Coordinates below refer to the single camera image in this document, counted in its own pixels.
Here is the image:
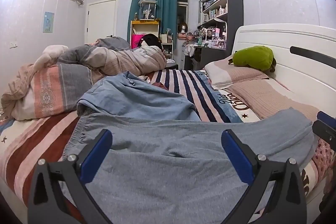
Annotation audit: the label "pink knitted pillow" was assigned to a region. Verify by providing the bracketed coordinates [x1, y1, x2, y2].
[204, 57, 319, 121]

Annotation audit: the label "yellow white shelf cabinet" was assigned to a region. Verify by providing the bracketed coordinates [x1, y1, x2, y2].
[130, 20, 159, 49]

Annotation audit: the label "striped plush bed blanket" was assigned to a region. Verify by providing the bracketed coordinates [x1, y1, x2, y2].
[0, 69, 328, 224]

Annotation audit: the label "glass display case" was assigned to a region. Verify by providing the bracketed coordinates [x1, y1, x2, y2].
[138, 0, 157, 20]

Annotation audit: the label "black plush toy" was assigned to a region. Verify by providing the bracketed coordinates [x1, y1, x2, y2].
[138, 34, 163, 51]

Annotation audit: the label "dark tall bookshelf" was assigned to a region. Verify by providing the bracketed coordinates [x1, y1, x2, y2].
[182, 0, 244, 70]

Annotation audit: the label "light blue denim garment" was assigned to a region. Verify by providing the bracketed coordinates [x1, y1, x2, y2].
[77, 72, 200, 122]

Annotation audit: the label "green plush toy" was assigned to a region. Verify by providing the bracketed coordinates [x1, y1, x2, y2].
[228, 46, 277, 73]

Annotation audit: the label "blue wall poster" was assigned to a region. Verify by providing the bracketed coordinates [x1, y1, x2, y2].
[43, 12, 55, 34]

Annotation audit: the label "teal curtain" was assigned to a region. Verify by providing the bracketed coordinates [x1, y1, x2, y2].
[126, 0, 179, 44]

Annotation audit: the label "beige grey rumpled duvet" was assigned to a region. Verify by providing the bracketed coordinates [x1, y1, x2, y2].
[58, 37, 167, 76]

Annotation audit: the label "pink dotted bed sheet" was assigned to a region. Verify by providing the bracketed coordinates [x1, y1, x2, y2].
[310, 138, 336, 204]

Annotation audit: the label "grey-blue sweatpants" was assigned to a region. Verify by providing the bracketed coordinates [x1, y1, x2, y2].
[63, 109, 318, 223]

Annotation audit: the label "mannequin head with wig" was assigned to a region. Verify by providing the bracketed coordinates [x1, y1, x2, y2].
[178, 22, 187, 34]

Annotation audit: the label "white bed headboard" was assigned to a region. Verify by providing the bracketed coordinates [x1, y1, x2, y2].
[233, 23, 335, 117]

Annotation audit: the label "dark red garment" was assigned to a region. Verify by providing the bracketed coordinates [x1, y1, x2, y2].
[152, 82, 168, 90]

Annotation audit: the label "white door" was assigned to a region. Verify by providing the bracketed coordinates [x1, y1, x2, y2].
[85, 0, 117, 44]

